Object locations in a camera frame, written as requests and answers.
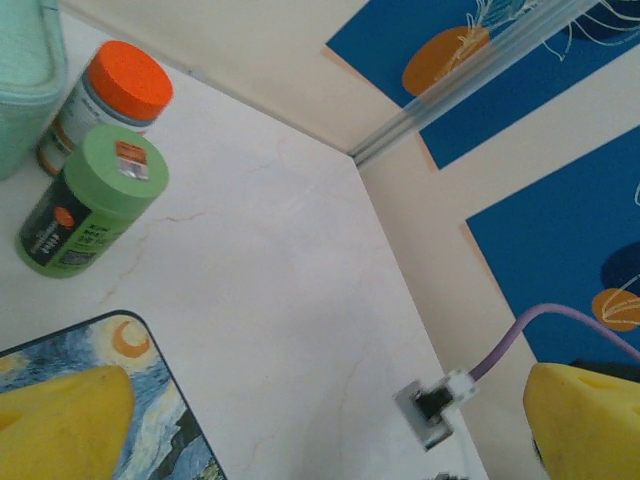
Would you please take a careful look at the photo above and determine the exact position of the orange lid white bottle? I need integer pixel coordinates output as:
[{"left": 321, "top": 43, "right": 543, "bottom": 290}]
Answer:
[{"left": 37, "top": 40, "right": 175, "bottom": 177}]

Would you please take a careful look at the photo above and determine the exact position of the metal socket plate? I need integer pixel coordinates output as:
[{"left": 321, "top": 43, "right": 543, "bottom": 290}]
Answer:
[{"left": 393, "top": 381, "right": 464, "bottom": 452}]

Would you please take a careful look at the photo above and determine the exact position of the mint green zip case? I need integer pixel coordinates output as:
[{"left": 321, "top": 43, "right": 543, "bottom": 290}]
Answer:
[{"left": 0, "top": 0, "right": 69, "bottom": 182}]

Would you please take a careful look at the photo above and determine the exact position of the clear plastic strip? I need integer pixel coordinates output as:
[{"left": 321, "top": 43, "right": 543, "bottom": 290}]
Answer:
[{"left": 352, "top": 0, "right": 615, "bottom": 167}]

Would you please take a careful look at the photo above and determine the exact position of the purple cable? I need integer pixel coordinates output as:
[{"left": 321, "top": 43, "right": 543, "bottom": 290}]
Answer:
[{"left": 469, "top": 302, "right": 640, "bottom": 384}]

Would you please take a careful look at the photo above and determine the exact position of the green tea canister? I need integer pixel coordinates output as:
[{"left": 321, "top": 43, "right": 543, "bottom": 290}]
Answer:
[{"left": 17, "top": 124, "right": 171, "bottom": 280}]

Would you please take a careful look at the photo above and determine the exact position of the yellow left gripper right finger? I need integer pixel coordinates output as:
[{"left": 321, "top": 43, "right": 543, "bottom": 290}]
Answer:
[{"left": 522, "top": 362, "right": 640, "bottom": 480}]

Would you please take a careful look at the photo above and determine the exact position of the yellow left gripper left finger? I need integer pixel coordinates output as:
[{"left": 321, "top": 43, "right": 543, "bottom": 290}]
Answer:
[{"left": 0, "top": 364, "right": 137, "bottom": 480}]

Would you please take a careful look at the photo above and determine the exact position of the blue poster with orange oval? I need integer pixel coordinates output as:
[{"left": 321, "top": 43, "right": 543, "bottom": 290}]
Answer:
[
  {"left": 324, "top": 0, "right": 640, "bottom": 172},
  {"left": 464, "top": 124, "right": 640, "bottom": 362}
]

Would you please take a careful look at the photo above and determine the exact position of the white and black plug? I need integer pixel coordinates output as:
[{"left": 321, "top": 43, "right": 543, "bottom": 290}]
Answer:
[{"left": 413, "top": 368, "right": 479, "bottom": 422}]

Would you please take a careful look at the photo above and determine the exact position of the starry night print box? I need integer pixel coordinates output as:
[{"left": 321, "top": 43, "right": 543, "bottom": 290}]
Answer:
[{"left": 0, "top": 309, "right": 229, "bottom": 480}]

